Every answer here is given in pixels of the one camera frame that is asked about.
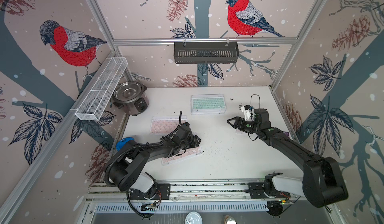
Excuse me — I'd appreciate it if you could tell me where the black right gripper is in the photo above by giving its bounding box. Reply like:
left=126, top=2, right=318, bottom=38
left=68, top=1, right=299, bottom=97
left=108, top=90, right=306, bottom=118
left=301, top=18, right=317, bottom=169
left=227, top=115, right=262, bottom=134

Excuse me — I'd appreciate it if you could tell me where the pink keyboard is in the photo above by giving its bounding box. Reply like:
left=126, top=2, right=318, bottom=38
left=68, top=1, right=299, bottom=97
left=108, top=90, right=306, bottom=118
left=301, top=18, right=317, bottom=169
left=236, top=129, right=247, bottom=134
left=150, top=116, right=179, bottom=136
left=161, top=147, right=203, bottom=166

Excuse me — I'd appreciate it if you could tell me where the green keyboard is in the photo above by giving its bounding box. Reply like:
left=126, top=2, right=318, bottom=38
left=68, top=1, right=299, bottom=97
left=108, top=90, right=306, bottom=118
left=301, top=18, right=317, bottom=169
left=191, top=94, right=227, bottom=112

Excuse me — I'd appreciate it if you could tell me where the yellow keyboard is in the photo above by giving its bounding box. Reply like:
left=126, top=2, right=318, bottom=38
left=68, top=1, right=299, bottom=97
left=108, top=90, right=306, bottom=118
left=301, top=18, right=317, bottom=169
left=191, top=110, right=226, bottom=115

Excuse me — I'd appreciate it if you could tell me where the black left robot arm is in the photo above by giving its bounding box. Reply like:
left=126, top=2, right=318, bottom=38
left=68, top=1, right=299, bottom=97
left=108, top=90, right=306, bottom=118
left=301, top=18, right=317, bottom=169
left=104, top=122, right=201, bottom=192

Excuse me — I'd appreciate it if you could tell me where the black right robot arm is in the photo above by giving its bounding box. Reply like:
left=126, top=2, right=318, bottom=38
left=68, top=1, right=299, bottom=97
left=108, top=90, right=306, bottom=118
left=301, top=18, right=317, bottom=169
left=227, top=109, right=349, bottom=208

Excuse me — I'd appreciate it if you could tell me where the black hanging basket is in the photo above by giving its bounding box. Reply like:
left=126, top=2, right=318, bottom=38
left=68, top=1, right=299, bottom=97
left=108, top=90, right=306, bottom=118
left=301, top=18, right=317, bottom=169
left=174, top=42, right=240, bottom=64

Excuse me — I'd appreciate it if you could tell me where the white round lid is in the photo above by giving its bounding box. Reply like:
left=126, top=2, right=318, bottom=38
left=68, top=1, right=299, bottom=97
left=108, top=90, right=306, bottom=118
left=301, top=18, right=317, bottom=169
left=185, top=212, right=203, bottom=224

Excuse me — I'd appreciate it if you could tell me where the silver rice cooker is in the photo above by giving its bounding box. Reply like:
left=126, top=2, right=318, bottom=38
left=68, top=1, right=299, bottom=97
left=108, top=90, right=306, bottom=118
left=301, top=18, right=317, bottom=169
left=112, top=82, right=149, bottom=116

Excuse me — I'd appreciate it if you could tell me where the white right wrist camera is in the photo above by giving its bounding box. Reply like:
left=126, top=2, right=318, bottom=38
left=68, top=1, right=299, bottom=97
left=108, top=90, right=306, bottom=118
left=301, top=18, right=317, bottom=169
left=240, top=105, right=254, bottom=121

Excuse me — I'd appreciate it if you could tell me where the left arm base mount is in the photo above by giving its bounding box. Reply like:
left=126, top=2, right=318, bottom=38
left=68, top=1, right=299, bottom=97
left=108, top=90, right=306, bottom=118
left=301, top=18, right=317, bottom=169
left=129, top=179, right=171, bottom=201

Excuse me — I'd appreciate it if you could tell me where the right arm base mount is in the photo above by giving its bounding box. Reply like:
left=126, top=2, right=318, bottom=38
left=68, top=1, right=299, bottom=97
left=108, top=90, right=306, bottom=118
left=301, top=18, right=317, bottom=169
left=246, top=172, right=291, bottom=199

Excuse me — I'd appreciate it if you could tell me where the aluminium mounting rail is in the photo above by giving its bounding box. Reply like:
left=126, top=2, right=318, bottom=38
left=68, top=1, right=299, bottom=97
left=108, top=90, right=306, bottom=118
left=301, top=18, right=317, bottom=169
left=86, top=180, right=307, bottom=202

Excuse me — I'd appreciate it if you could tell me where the white wire mesh shelf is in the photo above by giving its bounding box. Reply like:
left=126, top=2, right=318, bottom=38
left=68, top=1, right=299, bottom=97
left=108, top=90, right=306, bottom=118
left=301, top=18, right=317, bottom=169
left=75, top=57, right=128, bottom=121

